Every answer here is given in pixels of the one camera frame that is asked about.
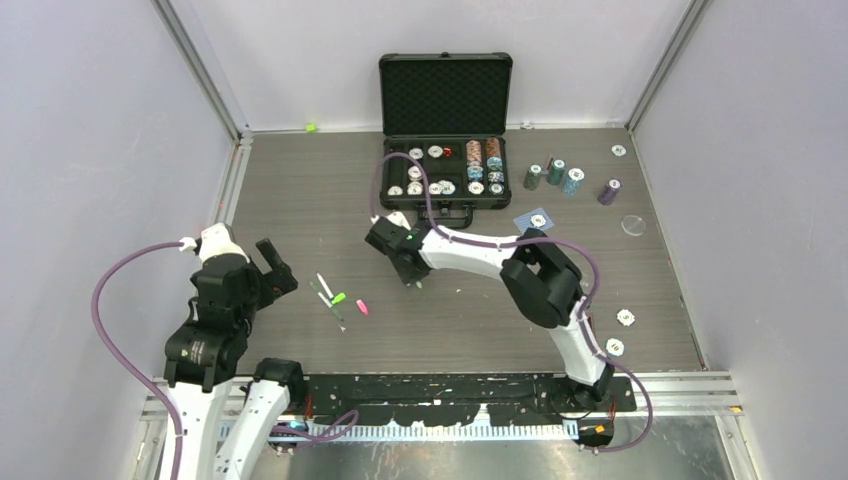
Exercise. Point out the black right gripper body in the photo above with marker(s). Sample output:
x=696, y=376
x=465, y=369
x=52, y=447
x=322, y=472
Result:
x=408, y=278

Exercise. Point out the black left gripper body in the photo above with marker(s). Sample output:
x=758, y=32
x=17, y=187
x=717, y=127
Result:
x=266, y=287

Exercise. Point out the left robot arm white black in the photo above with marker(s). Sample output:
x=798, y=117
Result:
x=202, y=357

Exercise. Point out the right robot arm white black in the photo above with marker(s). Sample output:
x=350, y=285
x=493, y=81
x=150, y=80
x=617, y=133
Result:
x=542, y=281

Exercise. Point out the white pen blue tip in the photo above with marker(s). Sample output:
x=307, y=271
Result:
x=325, y=287

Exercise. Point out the pink pen cap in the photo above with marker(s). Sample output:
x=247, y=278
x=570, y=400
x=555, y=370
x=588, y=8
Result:
x=362, y=307

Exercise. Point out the white chip on card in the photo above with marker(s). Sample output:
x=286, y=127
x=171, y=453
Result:
x=538, y=221

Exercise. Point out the blue playing card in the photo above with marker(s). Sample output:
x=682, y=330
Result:
x=522, y=222

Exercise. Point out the black poker chip case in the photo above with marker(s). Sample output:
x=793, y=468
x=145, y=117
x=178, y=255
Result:
x=443, y=121

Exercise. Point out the dark green chip stack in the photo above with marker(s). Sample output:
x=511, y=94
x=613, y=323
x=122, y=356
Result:
x=533, y=177

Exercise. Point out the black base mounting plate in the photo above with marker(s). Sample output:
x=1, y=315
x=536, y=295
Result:
x=442, y=400

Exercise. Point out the teal chip stack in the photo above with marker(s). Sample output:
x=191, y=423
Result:
x=556, y=171

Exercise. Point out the light blue chip stack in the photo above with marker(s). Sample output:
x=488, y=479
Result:
x=572, y=181

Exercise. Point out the purple chip stack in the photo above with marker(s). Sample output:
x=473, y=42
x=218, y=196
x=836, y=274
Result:
x=609, y=192

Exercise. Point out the clear dealer button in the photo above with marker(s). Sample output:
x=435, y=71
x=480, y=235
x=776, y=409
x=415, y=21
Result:
x=633, y=225

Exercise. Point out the blue white fifty chip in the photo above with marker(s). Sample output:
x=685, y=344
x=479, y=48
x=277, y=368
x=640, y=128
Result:
x=625, y=317

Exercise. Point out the white chip near base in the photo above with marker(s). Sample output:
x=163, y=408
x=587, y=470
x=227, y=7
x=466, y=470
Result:
x=614, y=347

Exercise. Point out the white chip far corner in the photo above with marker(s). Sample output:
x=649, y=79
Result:
x=619, y=150

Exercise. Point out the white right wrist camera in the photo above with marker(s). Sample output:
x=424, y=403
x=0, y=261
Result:
x=397, y=218

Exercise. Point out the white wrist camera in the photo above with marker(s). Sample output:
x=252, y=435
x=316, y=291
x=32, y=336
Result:
x=213, y=241
x=397, y=218

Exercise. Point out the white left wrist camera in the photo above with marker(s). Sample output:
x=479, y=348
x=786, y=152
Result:
x=213, y=241

